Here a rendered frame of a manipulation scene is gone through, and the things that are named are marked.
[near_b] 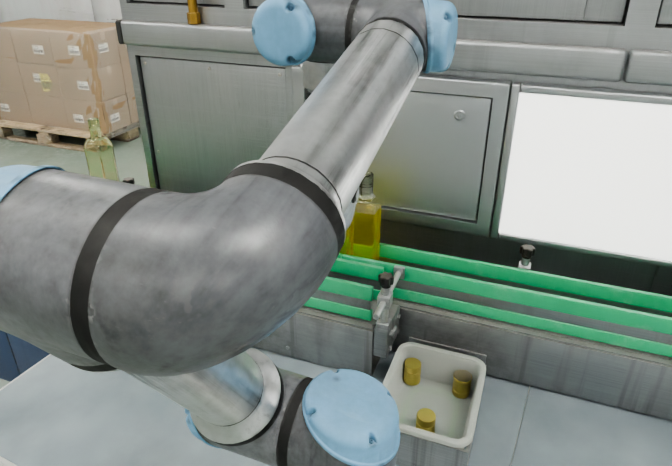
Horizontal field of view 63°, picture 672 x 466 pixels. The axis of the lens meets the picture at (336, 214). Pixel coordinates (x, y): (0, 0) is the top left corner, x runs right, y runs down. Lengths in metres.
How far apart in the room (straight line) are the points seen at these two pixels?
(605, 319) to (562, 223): 0.22
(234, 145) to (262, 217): 1.12
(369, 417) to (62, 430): 0.69
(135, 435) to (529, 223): 0.89
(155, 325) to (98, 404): 0.93
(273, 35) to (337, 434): 0.45
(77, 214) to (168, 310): 0.08
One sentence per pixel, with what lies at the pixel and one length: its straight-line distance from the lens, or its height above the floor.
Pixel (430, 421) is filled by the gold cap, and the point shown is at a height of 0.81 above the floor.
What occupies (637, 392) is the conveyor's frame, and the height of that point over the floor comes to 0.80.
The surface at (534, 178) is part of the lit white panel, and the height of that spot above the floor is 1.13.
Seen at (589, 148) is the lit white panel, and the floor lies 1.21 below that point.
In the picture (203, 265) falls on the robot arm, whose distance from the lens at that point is 0.31.
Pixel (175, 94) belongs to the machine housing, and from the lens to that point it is 1.49.
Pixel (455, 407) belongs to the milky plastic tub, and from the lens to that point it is 1.14.
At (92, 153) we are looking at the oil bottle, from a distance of 1.63.
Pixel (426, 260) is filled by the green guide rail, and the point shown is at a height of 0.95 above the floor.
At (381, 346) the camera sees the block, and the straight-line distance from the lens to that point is 1.13.
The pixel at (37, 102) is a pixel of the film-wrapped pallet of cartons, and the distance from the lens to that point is 5.33.
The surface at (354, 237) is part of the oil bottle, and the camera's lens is 1.17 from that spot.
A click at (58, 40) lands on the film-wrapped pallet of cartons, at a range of 4.96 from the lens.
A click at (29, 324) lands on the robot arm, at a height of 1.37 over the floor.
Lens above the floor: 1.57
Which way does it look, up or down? 27 degrees down
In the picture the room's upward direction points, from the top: straight up
